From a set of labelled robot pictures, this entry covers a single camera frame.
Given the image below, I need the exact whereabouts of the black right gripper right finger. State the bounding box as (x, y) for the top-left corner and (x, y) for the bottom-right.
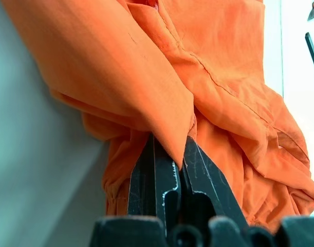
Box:
(181, 136), (250, 230)

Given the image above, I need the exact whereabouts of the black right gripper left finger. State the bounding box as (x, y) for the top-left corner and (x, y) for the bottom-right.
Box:
(127, 133), (183, 232)

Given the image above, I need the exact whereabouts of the orange shirt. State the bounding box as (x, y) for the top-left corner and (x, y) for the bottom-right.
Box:
(0, 0), (314, 234)

